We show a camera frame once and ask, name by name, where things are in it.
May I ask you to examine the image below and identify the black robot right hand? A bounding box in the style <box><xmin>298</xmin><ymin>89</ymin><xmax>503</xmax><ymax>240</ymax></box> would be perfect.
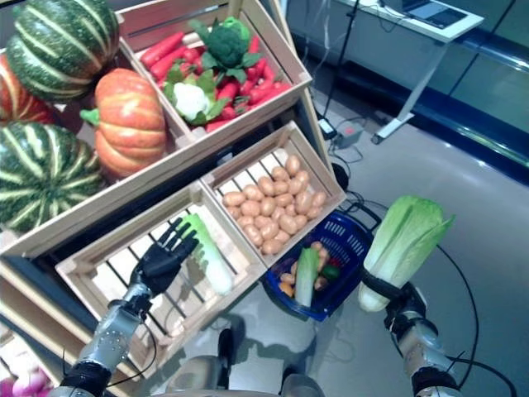
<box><xmin>359</xmin><ymin>270</ymin><xmax>427</xmax><ymax>332</ymax></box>

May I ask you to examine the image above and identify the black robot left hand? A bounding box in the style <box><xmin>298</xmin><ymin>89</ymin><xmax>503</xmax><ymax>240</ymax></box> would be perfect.
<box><xmin>134</xmin><ymin>217</ymin><xmax>199</xmax><ymax>297</ymax></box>

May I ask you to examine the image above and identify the slender napa cabbage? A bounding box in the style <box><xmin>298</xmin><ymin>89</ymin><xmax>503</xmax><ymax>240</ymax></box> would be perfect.
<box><xmin>181</xmin><ymin>213</ymin><xmax>235</xmax><ymax>295</ymax></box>

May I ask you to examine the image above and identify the wide napa cabbage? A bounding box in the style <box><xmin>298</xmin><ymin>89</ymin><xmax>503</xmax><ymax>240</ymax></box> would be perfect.
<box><xmin>357</xmin><ymin>194</ymin><xmax>456</xmax><ymax>313</ymax></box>

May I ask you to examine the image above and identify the blue plastic shopping basket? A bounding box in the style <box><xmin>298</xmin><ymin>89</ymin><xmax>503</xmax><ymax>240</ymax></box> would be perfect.
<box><xmin>262</xmin><ymin>209</ymin><xmax>381</xmax><ymax>323</ymax></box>

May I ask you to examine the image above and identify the wooden cabbage crate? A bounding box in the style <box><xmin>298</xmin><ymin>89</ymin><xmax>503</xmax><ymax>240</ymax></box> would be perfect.
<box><xmin>55</xmin><ymin>179</ymin><xmax>268</xmax><ymax>380</ymax></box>

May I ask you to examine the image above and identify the wooden pumpkin crate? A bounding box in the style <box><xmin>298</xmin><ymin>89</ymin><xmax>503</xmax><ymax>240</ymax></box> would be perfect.
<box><xmin>0</xmin><ymin>45</ymin><xmax>199</xmax><ymax>260</ymax></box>

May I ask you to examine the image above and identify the small pale napa cabbage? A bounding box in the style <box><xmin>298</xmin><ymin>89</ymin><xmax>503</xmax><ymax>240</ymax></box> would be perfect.
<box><xmin>294</xmin><ymin>246</ymin><xmax>321</xmax><ymax>307</ymax></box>

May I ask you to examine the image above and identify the silver robot right leg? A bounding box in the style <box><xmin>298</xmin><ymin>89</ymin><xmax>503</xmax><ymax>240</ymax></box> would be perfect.
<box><xmin>280</xmin><ymin>366</ymin><xmax>326</xmax><ymax>397</ymax></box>

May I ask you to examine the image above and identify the black round floor object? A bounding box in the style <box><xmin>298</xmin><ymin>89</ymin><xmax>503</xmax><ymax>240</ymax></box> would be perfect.
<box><xmin>330</xmin><ymin>163</ymin><xmax>351</xmax><ymax>192</ymax></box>

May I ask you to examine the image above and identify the small orange pumpkin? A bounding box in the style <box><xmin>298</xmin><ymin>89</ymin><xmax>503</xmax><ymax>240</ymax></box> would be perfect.
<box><xmin>80</xmin><ymin>68</ymin><xmax>169</xmax><ymax>179</ymax></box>

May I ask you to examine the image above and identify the red carrot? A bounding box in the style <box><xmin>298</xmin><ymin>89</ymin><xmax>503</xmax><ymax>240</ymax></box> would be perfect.
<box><xmin>149</xmin><ymin>44</ymin><xmax>189</xmax><ymax>82</ymax></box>
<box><xmin>247</xmin><ymin>81</ymin><xmax>293</xmax><ymax>105</ymax></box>
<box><xmin>140</xmin><ymin>31</ymin><xmax>186</xmax><ymax>69</ymax></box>
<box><xmin>255</xmin><ymin>57</ymin><xmax>276</xmax><ymax>84</ymax></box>
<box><xmin>204</xmin><ymin>118</ymin><xmax>232</xmax><ymax>134</ymax></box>

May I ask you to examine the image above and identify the green striped pumpkin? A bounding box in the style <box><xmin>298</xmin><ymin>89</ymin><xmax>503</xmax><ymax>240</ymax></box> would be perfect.
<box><xmin>6</xmin><ymin>0</ymin><xmax>121</xmax><ymax>104</ymax></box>
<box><xmin>0</xmin><ymin>122</ymin><xmax>107</xmax><ymax>232</ymax></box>

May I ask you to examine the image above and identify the wooden potato crate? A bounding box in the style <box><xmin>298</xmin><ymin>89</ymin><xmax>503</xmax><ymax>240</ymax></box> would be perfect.
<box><xmin>199</xmin><ymin>120</ymin><xmax>347</xmax><ymax>269</ymax></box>

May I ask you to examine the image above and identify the white cauliflower with leaves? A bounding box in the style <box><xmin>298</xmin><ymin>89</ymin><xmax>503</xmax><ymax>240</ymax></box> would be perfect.
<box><xmin>163</xmin><ymin>69</ymin><xmax>231</xmax><ymax>127</ymax></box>

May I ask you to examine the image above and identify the purple white onion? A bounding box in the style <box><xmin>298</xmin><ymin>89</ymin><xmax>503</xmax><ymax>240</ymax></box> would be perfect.
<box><xmin>12</xmin><ymin>366</ymin><xmax>55</xmax><ymax>397</ymax></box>

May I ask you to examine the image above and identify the grey power box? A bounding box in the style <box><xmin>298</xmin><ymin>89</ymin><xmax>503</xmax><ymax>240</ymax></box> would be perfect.
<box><xmin>333</xmin><ymin>123</ymin><xmax>365</xmax><ymax>148</ymax></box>

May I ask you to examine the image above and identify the wooden display stand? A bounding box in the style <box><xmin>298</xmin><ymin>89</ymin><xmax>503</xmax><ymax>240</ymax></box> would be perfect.
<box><xmin>0</xmin><ymin>0</ymin><xmax>336</xmax><ymax>397</ymax></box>

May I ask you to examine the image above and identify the floor power strip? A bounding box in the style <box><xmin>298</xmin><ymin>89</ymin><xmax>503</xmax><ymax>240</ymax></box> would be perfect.
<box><xmin>317</xmin><ymin>118</ymin><xmax>338</xmax><ymax>141</ymax></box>

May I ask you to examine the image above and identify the green broccoli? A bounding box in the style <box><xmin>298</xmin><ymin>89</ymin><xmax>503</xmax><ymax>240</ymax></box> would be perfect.
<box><xmin>188</xmin><ymin>16</ymin><xmax>264</xmax><ymax>84</ymax></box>

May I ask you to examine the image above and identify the wooden carrot crate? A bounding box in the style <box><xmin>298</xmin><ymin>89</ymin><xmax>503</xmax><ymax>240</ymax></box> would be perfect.
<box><xmin>115</xmin><ymin>0</ymin><xmax>313</xmax><ymax>144</ymax></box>

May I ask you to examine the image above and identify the black tripod stand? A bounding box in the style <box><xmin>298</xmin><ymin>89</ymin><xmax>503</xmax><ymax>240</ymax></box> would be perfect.
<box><xmin>322</xmin><ymin>0</ymin><xmax>360</xmax><ymax>121</ymax></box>

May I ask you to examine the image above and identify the open laptop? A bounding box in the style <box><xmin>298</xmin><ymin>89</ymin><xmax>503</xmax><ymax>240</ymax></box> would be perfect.
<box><xmin>400</xmin><ymin>0</ymin><xmax>469</xmax><ymax>30</ymax></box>

